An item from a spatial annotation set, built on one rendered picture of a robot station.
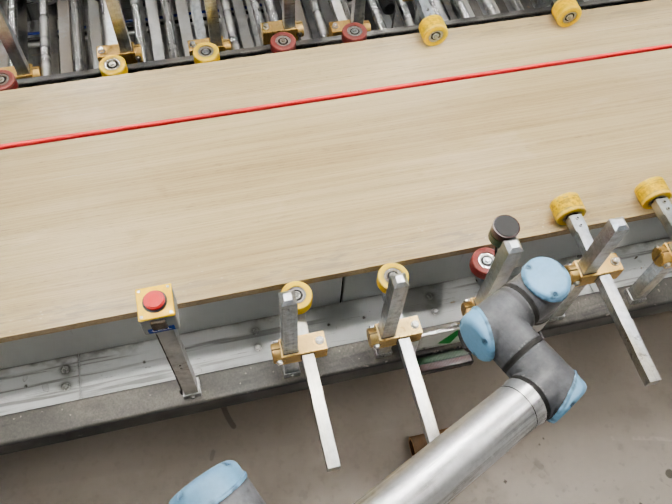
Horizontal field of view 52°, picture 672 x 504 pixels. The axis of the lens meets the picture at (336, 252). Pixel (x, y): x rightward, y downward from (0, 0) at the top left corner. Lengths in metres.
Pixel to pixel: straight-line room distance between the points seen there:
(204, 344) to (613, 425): 1.54
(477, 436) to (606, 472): 1.61
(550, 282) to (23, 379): 1.41
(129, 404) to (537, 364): 1.07
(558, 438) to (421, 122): 1.27
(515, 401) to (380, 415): 1.42
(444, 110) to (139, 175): 0.89
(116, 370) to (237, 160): 0.66
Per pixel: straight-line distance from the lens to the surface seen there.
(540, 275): 1.29
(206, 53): 2.22
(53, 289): 1.83
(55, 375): 2.04
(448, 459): 1.10
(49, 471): 2.64
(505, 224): 1.56
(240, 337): 1.98
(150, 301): 1.37
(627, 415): 2.80
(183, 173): 1.93
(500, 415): 1.15
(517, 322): 1.24
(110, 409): 1.88
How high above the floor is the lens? 2.43
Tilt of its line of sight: 60 degrees down
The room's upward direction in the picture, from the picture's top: 5 degrees clockwise
